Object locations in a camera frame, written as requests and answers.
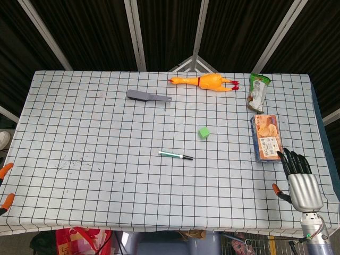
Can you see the black marker cap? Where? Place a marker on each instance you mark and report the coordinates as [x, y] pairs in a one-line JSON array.
[[188, 157]]

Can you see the dark blue under cloth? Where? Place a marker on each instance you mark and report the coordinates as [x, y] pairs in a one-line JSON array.
[[322, 127]]

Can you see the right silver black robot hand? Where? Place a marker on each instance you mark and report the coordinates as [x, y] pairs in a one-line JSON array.
[[305, 191]]

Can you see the yellow rubber chicken toy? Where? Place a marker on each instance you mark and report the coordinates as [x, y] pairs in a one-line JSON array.
[[210, 82]]

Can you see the green foam cube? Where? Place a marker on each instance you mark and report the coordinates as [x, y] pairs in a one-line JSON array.
[[203, 132]]

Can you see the white aluminium frame bar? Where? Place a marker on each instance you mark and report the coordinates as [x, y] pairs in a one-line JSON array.
[[332, 117], [8, 113]]

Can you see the green snack bag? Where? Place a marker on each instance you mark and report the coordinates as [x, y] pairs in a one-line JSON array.
[[257, 93]]

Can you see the blue white checkered tablecloth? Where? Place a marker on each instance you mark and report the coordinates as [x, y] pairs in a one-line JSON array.
[[106, 159]]

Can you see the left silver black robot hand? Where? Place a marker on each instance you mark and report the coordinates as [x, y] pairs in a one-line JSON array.
[[6, 170]]

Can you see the orange blue biscuit box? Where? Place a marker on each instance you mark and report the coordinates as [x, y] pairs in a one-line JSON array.
[[267, 138]]

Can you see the white aluminium frame post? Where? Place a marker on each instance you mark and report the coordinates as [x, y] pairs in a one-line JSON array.
[[200, 26], [136, 34], [279, 34], [45, 34]]

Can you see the red plastic bag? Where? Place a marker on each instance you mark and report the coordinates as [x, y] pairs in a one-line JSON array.
[[87, 239]]

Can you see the grey plastic spatula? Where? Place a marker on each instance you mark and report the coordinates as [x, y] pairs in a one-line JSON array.
[[138, 95]]

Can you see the white triangular frame brace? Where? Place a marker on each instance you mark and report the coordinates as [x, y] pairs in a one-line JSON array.
[[193, 62]]

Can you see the green white marker pen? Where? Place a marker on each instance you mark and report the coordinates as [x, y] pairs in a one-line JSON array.
[[170, 154]]

